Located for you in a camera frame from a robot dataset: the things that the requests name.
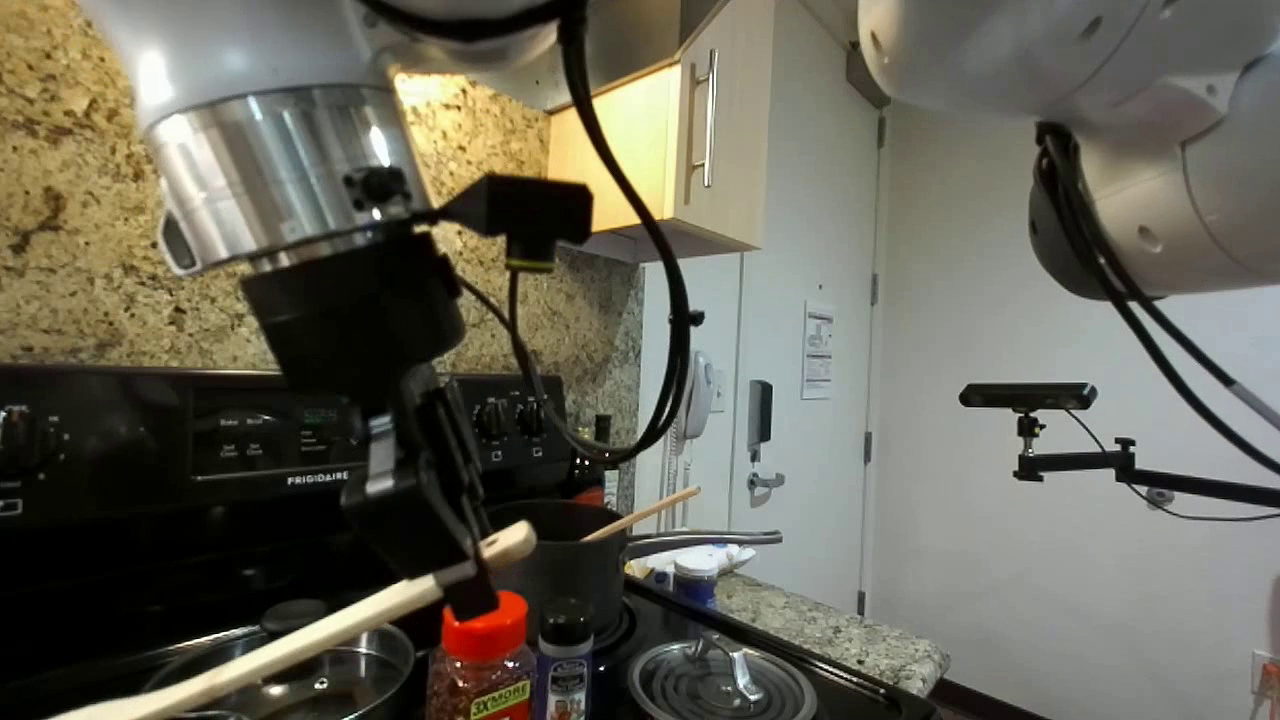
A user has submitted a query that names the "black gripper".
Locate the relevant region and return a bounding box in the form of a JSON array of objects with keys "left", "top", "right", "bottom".
[{"left": 234, "top": 231, "right": 508, "bottom": 628}]

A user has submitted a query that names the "short wooden cooking stick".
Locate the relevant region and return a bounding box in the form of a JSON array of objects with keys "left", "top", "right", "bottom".
[{"left": 579, "top": 480, "right": 706, "bottom": 549}]

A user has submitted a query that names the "red capped spice bottle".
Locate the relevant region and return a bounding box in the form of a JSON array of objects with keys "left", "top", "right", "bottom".
[{"left": 422, "top": 590, "right": 535, "bottom": 720}]

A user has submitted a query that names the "small dark spice bottle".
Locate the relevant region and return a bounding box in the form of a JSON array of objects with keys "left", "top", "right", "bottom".
[{"left": 533, "top": 612, "right": 599, "bottom": 720}]

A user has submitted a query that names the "white jar with blue label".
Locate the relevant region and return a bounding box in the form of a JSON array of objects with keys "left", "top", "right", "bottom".
[{"left": 668, "top": 553, "right": 725, "bottom": 612}]

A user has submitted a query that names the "black electric stove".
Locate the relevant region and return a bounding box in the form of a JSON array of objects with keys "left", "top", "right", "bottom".
[{"left": 0, "top": 360, "right": 935, "bottom": 720}]

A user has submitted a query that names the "glass lid with steel rim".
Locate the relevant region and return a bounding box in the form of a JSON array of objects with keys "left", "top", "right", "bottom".
[{"left": 625, "top": 631, "right": 820, "bottom": 720}]

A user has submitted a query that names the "white door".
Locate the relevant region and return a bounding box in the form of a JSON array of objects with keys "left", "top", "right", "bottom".
[{"left": 637, "top": 104, "right": 889, "bottom": 621}]

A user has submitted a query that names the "white paper door sign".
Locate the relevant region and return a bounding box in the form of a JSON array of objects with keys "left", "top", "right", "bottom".
[{"left": 797, "top": 278, "right": 840, "bottom": 410}]

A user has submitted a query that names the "cream upper kitchen cabinet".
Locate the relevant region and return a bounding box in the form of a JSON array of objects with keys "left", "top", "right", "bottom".
[{"left": 538, "top": 0, "right": 778, "bottom": 270}]

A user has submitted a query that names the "white wall phone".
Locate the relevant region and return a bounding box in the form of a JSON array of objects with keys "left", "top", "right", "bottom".
[{"left": 670, "top": 354, "right": 715, "bottom": 451}]

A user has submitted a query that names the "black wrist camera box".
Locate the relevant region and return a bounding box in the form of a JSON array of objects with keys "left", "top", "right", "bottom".
[{"left": 422, "top": 169, "right": 599, "bottom": 281}]

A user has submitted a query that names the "silver door handle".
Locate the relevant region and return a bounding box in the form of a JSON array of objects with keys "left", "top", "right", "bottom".
[{"left": 739, "top": 463, "right": 793, "bottom": 508}]

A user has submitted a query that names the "black wall device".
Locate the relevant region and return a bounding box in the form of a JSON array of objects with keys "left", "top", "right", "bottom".
[{"left": 745, "top": 377, "right": 776, "bottom": 463}]

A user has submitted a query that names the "black bar camera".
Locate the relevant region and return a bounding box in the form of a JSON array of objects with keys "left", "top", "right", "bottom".
[{"left": 957, "top": 379, "right": 1105, "bottom": 415}]

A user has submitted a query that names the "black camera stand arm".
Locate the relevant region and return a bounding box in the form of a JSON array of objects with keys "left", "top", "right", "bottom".
[{"left": 1006, "top": 410, "right": 1280, "bottom": 511}]

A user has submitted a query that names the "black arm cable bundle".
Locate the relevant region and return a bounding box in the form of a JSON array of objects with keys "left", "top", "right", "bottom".
[{"left": 1032, "top": 120, "right": 1280, "bottom": 478}]

